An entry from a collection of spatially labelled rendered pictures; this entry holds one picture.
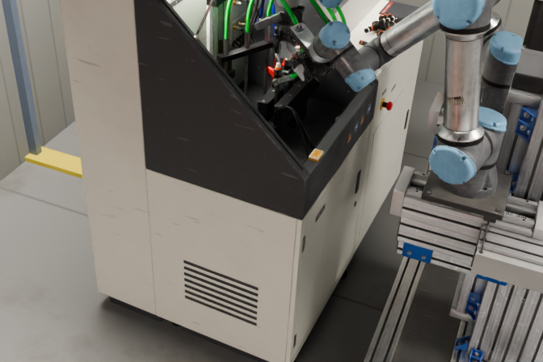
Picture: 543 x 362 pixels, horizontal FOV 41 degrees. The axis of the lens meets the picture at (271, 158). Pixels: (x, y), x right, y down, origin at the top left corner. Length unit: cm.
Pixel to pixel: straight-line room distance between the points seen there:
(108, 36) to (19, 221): 152
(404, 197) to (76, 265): 170
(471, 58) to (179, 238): 129
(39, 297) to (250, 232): 114
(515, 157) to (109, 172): 136
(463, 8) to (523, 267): 73
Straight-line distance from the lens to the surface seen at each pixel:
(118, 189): 262
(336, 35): 192
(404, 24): 196
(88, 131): 255
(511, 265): 203
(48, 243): 345
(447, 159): 185
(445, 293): 296
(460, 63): 176
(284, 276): 245
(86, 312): 311
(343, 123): 245
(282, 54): 239
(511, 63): 241
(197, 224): 250
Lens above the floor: 224
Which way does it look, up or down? 35 degrees down
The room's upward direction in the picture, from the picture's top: 3 degrees clockwise
